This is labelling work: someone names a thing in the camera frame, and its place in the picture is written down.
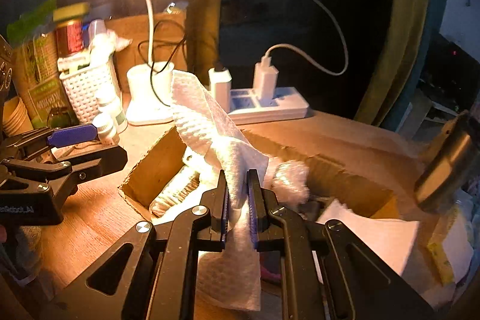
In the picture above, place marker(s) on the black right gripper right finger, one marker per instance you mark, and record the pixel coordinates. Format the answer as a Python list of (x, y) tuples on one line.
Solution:
[(275, 228)]

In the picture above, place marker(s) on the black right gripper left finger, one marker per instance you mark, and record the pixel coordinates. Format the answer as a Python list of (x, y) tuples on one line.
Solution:
[(176, 247)]

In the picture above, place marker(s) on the pink furry plush toy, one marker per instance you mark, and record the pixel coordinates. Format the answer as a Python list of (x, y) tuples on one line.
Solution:
[(289, 183)]

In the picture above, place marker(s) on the white paper towel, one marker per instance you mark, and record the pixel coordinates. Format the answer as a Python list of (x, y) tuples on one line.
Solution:
[(231, 278)]

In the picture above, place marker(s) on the open cardboard box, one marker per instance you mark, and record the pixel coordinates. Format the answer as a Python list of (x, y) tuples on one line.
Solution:
[(370, 170)]

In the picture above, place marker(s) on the small white bottle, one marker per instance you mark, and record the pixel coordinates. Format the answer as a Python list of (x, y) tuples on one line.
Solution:
[(106, 130)]

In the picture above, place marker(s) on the green printed package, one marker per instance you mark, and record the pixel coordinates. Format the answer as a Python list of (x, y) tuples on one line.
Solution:
[(36, 79)]

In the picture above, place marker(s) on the white folded cloth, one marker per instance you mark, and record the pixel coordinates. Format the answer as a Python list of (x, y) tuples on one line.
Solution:
[(390, 238)]

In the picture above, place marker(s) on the white power strip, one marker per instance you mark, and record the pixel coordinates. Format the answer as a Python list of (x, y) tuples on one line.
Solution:
[(246, 108)]

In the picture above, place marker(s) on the red tin can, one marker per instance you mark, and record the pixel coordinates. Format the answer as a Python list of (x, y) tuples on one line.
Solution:
[(69, 39)]

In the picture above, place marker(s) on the stainless steel travel mug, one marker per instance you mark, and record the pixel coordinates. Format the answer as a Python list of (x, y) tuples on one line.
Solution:
[(453, 165)]

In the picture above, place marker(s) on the yellow green curtain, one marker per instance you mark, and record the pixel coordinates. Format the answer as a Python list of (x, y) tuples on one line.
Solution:
[(396, 62)]

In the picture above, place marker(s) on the white charger with black cable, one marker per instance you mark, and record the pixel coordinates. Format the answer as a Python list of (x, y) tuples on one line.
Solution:
[(219, 76)]

